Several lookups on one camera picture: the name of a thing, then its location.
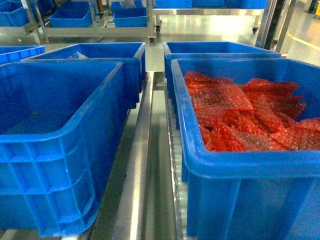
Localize blue bin behind red bags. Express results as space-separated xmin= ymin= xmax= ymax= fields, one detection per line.
xmin=162 ymin=41 xmax=282 ymax=99

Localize steel shelving rack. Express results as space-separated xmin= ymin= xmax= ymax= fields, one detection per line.
xmin=71 ymin=71 xmax=184 ymax=240

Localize clear plastic bag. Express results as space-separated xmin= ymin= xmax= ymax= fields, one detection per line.
xmin=66 ymin=51 xmax=89 ymax=60

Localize far steel trolley rack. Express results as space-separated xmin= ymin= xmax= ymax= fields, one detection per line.
xmin=0 ymin=0 xmax=264 ymax=46

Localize empty blue plastic bin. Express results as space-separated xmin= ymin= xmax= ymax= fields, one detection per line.
xmin=0 ymin=62 xmax=129 ymax=237

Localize red bubble wrap bags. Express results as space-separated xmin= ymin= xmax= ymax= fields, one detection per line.
xmin=184 ymin=70 xmax=320 ymax=152

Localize blue bin with red bags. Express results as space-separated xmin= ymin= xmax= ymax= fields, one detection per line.
xmin=171 ymin=58 xmax=320 ymax=240

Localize blue bin far left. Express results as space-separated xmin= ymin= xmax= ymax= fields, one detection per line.
xmin=0 ymin=45 xmax=45 ymax=65

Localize blue bin behind empty bin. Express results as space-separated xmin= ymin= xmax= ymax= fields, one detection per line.
xmin=22 ymin=42 xmax=146 ymax=109

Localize blue bin on far rack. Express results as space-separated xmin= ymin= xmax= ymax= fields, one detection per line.
xmin=49 ymin=1 xmax=93 ymax=28

